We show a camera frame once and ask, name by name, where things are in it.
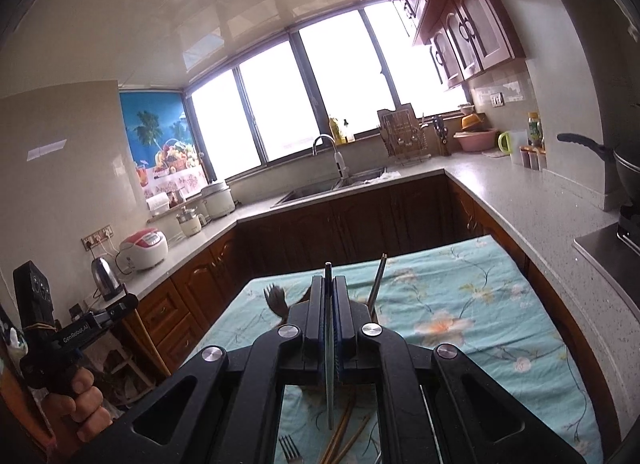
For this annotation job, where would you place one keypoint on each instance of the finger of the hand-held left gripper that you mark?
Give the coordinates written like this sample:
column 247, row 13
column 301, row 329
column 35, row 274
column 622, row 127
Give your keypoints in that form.
column 120, row 308

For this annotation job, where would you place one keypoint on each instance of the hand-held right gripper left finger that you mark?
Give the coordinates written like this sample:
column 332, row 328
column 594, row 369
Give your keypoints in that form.
column 320, row 324

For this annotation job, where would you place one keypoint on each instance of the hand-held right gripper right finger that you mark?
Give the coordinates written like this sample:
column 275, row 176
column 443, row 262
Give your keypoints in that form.
column 341, row 324

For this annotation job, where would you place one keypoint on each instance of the metal fork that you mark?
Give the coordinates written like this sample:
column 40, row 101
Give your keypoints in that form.
column 290, row 448
column 274, row 299

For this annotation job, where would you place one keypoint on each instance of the metal chopstick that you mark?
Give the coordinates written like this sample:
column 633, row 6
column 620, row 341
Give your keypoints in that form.
column 330, row 394
column 378, row 279

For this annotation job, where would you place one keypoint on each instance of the person's left hand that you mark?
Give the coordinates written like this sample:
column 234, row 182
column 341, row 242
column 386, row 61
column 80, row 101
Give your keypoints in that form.
column 82, row 414

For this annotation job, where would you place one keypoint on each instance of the steel electric kettle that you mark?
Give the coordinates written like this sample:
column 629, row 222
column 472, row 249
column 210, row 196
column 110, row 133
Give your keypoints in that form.
column 106, row 276

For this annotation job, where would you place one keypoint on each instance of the white and red rice cooker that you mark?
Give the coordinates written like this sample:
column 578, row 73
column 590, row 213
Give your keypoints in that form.
column 144, row 249

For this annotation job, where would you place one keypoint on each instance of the wooden lower cabinets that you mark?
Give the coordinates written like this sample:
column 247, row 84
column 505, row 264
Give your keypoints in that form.
column 310, row 239

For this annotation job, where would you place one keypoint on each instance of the wooden cabinets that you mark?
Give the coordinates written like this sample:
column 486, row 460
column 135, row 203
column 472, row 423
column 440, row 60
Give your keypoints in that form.
column 310, row 239
column 450, row 19

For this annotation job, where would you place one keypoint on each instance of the wooden chopstick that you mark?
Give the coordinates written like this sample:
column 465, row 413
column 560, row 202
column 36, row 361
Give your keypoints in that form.
column 340, row 426
column 357, row 431

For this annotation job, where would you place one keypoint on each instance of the paper towel roll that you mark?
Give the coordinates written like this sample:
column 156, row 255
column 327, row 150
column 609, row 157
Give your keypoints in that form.
column 157, row 205

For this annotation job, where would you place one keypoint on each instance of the small white cooker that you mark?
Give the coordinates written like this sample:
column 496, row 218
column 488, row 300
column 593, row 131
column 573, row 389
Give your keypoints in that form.
column 190, row 223

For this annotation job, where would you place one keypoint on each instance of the floral light blue tablecloth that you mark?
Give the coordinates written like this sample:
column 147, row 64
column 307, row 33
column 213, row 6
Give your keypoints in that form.
column 460, row 324

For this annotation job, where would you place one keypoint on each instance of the steel kitchen sink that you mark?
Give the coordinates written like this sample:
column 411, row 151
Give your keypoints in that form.
column 310, row 191

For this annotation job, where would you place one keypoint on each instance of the large white rice cooker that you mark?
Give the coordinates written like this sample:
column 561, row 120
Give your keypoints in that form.
column 217, row 199

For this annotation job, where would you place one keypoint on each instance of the chrome kitchen faucet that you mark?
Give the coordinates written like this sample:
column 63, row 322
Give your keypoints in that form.
column 341, row 162

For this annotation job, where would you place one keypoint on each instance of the yellow oil bottle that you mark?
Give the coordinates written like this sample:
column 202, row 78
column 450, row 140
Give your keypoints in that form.
column 336, row 130

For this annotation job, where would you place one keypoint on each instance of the dish drying rack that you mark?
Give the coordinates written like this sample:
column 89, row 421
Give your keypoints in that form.
column 402, row 134

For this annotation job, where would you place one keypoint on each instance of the wooden knife block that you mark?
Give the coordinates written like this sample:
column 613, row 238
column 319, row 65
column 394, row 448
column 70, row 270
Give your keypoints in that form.
column 441, row 137

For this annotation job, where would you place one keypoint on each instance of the grey kitchen countertop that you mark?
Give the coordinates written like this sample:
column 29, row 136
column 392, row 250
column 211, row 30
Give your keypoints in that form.
column 525, row 204

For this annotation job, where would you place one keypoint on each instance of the pink plastic basin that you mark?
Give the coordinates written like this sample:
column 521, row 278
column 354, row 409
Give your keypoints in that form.
column 475, row 141

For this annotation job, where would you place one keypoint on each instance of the large kitchen window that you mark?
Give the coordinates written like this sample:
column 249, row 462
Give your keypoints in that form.
column 325, row 84

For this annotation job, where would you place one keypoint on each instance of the yellow bowl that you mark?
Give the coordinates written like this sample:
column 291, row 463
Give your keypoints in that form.
column 472, row 122

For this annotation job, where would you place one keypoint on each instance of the white bowl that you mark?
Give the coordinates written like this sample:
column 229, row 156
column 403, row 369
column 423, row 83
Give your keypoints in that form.
column 466, row 109

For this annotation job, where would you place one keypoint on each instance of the row of spice jars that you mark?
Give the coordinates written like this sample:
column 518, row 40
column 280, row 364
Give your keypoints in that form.
column 534, row 159

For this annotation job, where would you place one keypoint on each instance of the yellow lidded seasoning bottle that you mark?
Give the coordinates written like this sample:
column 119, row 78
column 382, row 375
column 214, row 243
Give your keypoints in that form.
column 535, row 130

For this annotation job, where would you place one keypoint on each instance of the gas stove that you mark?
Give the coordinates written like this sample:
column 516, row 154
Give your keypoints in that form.
column 610, row 249

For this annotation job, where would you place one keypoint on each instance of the wooden upper cabinets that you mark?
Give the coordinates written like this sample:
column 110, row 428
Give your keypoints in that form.
column 450, row 19

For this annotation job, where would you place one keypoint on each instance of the black wok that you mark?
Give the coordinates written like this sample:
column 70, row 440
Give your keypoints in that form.
column 627, row 164

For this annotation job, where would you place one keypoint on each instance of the white wall socket panel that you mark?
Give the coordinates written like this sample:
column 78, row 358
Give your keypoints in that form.
column 97, row 238

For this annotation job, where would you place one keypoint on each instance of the white wall switch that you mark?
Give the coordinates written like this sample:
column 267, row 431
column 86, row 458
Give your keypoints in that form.
column 497, row 99

